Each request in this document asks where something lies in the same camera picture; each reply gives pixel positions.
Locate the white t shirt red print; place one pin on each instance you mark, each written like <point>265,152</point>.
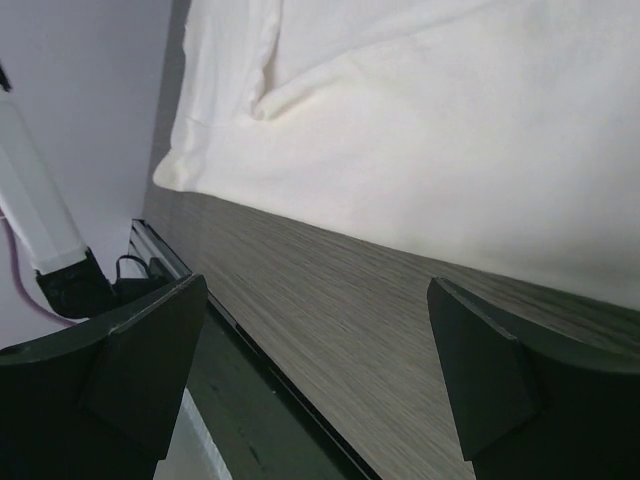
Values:
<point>501,136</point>

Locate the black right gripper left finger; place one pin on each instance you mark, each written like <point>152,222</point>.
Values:
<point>100,400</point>

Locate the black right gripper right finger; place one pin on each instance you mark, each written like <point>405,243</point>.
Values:
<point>528,402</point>

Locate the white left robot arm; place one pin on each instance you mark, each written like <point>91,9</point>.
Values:
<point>66,270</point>

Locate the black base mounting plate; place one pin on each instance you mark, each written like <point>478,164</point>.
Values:
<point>241,419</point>

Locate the aluminium front rail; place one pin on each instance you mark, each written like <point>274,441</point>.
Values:
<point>148,245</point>

